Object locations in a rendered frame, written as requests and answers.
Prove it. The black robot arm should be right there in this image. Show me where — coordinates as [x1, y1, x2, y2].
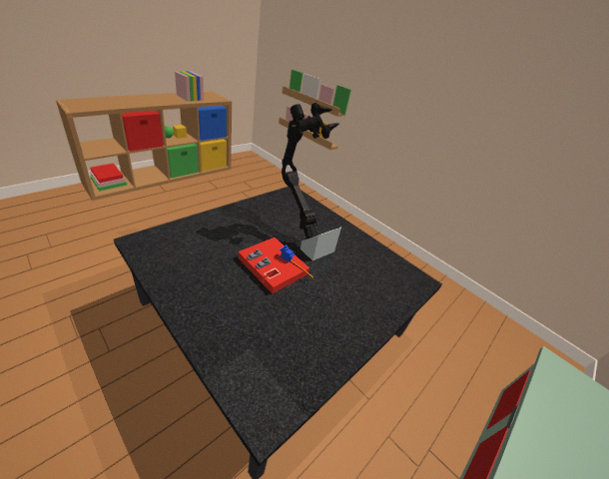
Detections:
[282, 104, 318, 240]

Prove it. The red flat panel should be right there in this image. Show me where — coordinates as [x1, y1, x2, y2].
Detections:
[238, 238, 309, 294]

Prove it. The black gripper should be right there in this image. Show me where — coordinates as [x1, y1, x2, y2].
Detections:
[307, 103, 339, 139]

